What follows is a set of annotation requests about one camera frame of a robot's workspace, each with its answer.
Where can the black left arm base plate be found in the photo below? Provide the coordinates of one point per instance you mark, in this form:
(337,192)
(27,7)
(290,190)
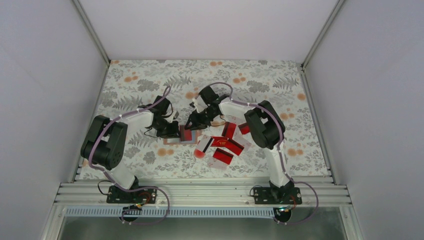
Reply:
(118,196)

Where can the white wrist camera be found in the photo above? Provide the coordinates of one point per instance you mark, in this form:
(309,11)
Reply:
(197,104)
(173,116)

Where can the aluminium corner post right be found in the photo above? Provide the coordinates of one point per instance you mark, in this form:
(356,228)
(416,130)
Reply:
(322,33)

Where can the white floral card bottom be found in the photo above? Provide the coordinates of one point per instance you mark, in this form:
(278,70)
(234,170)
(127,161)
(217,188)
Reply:
(216,164)

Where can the tan leather card holder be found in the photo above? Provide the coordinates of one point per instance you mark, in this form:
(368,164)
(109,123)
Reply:
(176,141)

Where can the red card black stripe upright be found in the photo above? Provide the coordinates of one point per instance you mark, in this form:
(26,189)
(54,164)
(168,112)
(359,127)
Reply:
(229,130)

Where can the white perforated cable duct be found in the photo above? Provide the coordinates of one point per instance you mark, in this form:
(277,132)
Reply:
(173,212)

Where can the aluminium corner post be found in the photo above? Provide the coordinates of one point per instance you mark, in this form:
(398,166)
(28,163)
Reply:
(91,31)
(322,33)

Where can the aluminium front rail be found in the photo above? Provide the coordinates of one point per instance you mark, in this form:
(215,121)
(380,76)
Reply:
(234,192)

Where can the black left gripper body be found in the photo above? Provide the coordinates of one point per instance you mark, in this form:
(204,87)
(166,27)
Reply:
(164,130)

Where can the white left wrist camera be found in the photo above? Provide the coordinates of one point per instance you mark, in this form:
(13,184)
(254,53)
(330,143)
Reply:
(173,116)

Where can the red card black stripe right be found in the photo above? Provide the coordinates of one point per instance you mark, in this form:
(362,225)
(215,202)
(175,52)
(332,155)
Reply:
(234,146)

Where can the white card black stripe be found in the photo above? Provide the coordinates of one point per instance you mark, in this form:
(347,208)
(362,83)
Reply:
(202,147)

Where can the red card black stripe bottom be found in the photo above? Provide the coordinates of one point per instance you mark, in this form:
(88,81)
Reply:
(223,156)

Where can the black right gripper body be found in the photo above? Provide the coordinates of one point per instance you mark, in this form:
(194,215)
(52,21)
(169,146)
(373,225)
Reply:
(203,120)

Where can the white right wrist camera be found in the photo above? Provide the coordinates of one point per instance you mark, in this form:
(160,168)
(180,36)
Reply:
(197,104)

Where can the aluminium corner post left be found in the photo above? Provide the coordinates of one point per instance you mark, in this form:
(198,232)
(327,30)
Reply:
(91,31)

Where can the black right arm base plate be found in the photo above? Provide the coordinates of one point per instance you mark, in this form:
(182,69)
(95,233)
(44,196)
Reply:
(268,196)

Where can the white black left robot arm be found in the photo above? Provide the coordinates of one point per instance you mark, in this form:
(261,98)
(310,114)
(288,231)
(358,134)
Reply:
(104,144)

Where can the red VIP card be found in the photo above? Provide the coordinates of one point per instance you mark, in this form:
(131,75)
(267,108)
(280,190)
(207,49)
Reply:
(219,141)

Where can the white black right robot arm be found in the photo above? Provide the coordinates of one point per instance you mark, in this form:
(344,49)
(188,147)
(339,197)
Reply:
(265,127)

